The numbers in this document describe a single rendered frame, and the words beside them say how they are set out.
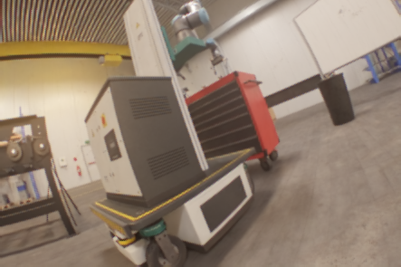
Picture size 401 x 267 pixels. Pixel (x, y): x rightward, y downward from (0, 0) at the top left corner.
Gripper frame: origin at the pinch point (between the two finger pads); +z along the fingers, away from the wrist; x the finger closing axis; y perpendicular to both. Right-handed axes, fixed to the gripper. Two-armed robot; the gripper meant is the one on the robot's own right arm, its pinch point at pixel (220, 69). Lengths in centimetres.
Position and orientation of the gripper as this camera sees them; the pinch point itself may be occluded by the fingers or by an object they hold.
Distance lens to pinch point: 172.0
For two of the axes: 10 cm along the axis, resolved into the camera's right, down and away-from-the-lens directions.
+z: 2.1, 9.4, -2.8
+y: -6.3, -0.9, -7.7
